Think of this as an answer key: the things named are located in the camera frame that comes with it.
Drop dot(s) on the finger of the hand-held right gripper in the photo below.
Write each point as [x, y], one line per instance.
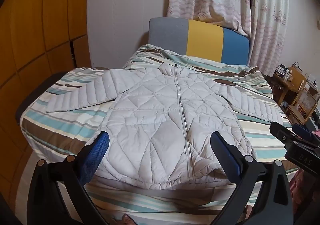
[282, 132]
[303, 132]

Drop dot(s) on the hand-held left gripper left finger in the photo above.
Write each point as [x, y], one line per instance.
[96, 154]

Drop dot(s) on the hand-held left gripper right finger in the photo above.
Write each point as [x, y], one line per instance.
[226, 157]

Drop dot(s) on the light grey quilted jacket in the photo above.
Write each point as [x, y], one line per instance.
[160, 114]

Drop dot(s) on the pink cloth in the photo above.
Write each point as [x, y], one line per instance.
[303, 185]

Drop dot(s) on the wooden side table with clutter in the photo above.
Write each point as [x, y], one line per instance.
[305, 99]

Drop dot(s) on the striped bed blanket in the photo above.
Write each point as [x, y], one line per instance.
[62, 127]

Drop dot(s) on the wooden desk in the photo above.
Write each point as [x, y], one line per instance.
[281, 87]

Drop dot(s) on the black device on desk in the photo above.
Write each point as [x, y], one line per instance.
[281, 71]

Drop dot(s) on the dark bed base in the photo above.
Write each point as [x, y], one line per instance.
[32, 94]

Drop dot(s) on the grey yellow blue headboard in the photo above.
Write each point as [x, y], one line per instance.
[203, 39]

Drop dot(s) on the wooden wardrobe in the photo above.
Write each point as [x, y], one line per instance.
[37, 39]

